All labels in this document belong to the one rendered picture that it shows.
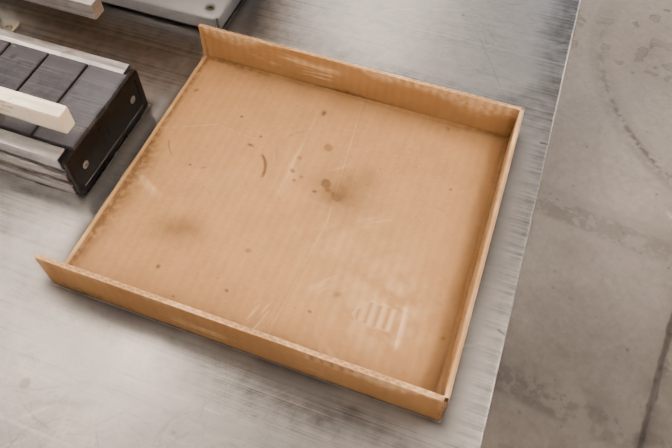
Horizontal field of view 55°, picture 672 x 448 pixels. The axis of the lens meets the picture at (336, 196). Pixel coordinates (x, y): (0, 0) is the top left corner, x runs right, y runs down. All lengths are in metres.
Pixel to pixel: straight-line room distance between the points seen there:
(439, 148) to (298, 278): 0.17
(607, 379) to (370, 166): 0.99
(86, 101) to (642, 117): 1.54
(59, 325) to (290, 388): 0.18
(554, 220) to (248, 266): 1.17
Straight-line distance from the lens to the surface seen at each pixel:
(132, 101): 0.59
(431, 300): 0.49
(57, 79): 0.59
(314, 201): 0.53
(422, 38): 0.67
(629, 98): 1.91
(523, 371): 1.40
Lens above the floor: 1.27
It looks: 56 degrees down
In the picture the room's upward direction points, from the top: 1 degrees clockwise
